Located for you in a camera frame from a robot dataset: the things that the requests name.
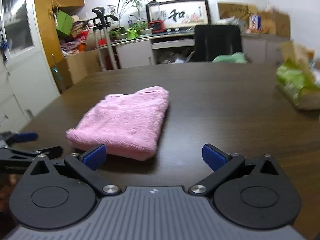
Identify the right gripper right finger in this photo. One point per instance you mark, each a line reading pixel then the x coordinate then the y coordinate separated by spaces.
pixel 225 167

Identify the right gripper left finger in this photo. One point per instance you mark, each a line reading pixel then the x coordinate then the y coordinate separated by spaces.
pixel 85 165

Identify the pink towel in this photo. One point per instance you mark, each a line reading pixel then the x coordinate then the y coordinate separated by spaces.
pixel 129 125

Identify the white grey cabinet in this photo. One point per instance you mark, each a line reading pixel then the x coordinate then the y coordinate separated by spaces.
pixel 27 83

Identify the large cardboard box left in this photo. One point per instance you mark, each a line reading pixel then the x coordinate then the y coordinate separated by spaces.
pixel 75 68

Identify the green cushion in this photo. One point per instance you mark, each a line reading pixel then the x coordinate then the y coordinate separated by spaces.
pixel 238 57

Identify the green tissue pack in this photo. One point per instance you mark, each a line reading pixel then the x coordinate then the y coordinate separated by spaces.
pixel 298 76

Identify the black office chair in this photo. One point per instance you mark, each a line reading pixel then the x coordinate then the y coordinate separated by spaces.
pixel 215 40

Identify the grey desk counter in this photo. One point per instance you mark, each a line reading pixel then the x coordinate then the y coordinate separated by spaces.
pixel 183 46

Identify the potted palm plant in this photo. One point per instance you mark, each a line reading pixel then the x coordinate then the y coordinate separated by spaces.
pixel 119 9

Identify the green paper bag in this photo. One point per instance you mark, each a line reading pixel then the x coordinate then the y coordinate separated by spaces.
pixel 64 23

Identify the cardboard boxes on counter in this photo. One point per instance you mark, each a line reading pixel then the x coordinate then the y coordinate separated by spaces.
pixel 252 20

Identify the framed he calligraphy picture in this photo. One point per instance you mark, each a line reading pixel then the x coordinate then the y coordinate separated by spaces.
pixel 185 13

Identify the red blender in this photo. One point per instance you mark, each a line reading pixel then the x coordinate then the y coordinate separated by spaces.
pixel 155 18

